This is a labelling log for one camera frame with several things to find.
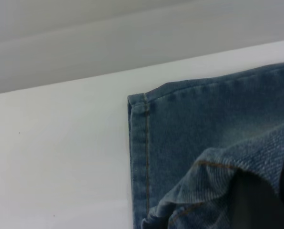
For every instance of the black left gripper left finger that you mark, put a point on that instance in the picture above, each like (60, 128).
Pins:
(251, 205)

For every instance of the blue faded denim pants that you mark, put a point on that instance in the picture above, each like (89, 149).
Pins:
(204, 124)

